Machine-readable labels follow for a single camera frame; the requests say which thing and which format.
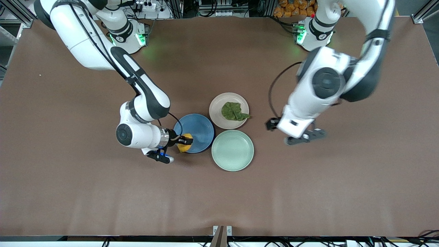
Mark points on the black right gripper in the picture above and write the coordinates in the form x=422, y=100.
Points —
x=172, y=134

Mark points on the light green plate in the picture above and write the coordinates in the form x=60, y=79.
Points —
x=232, y=151

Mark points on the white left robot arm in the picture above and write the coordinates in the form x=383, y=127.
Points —
x=325, y=82

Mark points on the green lettuce leaf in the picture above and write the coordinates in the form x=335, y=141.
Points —
x=233, y=111

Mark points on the yellow lemon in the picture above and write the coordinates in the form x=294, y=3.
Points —
x=183, y=148

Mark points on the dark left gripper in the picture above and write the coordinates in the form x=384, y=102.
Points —
x=272, y=124

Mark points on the orange snack bags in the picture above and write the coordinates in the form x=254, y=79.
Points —
x=291, y=8

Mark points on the white power strip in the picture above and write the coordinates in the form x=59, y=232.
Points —
x=145, y=5

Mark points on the metal table edge bracket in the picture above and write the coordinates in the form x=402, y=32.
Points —
x=222, y=236

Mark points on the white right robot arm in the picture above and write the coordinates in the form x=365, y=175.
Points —
x=85, y=37

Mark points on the blue plate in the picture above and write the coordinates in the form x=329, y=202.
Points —
x=200, y=130

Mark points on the beige plate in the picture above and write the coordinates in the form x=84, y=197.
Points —
x=217, y=113

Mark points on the aluminium frame profile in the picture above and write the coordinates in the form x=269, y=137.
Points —
x=17, y=15
x=423, y=13

